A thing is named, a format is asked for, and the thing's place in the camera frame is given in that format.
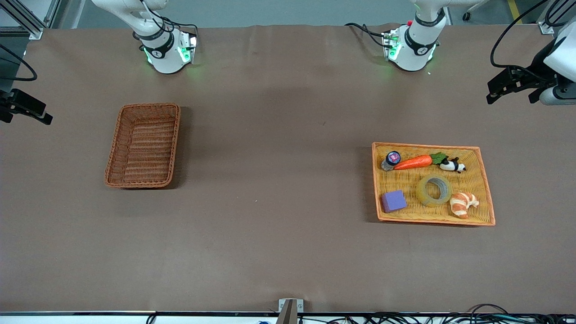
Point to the clear tape roll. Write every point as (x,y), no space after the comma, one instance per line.
(420,193)

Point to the toy croissant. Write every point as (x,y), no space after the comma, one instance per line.
(461,204)

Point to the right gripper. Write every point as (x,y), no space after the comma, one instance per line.
(12,101)

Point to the white swivel chair base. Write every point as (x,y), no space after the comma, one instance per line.
(474,8)

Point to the toy panda figure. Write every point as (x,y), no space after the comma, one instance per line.
(450,166)

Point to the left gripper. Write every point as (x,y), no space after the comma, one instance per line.
(533,75)

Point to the grey metal camera bracket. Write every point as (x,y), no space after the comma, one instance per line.
(290,310)

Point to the orange rimmed yellow wicker basket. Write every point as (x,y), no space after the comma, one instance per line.
(477,180)

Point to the aluminium frame profile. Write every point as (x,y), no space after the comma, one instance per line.
(31,27)
(545,28)

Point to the small jar with blue lid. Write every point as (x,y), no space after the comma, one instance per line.
(392,158)

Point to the purple cube block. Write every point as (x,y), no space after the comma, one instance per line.
(393,201)

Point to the orange toy carrot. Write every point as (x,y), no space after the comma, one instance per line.
(414,162)

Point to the brown wicker basket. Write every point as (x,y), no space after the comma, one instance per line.
(144,148)

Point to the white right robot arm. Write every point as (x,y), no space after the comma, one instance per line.
(164,58)

